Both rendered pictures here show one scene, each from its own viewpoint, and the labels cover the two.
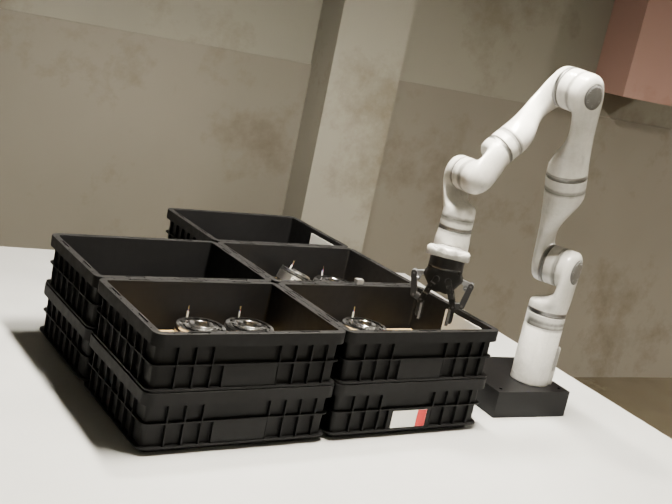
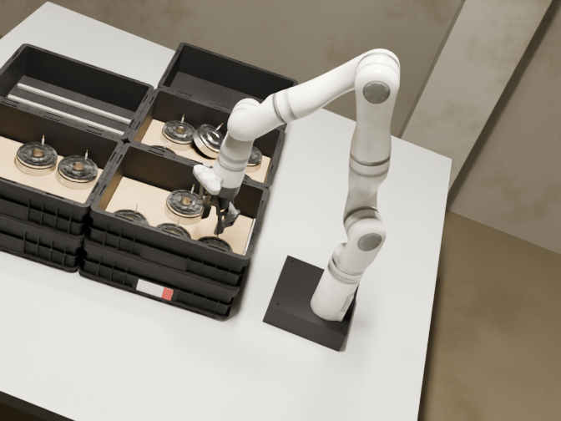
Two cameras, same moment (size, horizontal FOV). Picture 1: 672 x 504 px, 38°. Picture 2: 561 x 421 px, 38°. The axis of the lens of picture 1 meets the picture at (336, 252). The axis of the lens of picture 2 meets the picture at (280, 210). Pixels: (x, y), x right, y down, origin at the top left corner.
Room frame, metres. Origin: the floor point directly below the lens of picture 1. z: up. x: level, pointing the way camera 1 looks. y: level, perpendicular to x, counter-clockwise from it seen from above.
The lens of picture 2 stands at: (0.81, -1.16, 2.24)
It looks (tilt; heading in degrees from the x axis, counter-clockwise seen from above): 38 degrees down; 31
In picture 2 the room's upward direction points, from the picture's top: 21 degrees clockwise
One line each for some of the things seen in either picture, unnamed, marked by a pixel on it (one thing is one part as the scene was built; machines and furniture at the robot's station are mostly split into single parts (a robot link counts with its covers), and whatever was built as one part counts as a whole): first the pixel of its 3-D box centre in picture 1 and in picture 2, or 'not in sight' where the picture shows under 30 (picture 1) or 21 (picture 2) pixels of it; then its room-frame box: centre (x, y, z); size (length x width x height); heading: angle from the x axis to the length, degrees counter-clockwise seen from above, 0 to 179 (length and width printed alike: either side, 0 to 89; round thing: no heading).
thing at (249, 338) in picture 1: (221, 310); (29, 151); (1.81, 0.19, 0.92); 0.40 x 0.30 x 0.02; 125
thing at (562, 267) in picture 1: (555, 282); (359, 240); (2.27, -0.52, 1.01); 0.09 x 0.09 x 0.17; 56
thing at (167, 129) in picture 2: not in sight; (179, 131); (2.29, 0.15, 0.86); 0.10 x 0.10 x 0.01
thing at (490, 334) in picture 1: (387, 311); (184, 201); (2.05, -0.13, 0.92); 0.40 x 0.30 x 0.02; 125
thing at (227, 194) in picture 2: (444, 270); (222, 190); (2.05, -0.23, 1.03); 0.08 x 0.08 x 0.09
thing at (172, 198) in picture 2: (364, 325); (185, 203); (2.10, -0.10, 0.86); 0.10 x 0.10 x 0.01
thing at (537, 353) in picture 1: (537, 346); (337, 285); (2.27, -0.52, 0.85); 0.09 x 0.09 x 0.17; 29
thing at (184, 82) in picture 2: (253, 250); (226, 99); (2.54, 0.21, 0.87); 0.40 x 0.30 x 0.11; 125
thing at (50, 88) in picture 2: (157, 284); (69, 107); (2.06, 0.37, 0.87); 0.40 x 0.30 x 0.11; 125
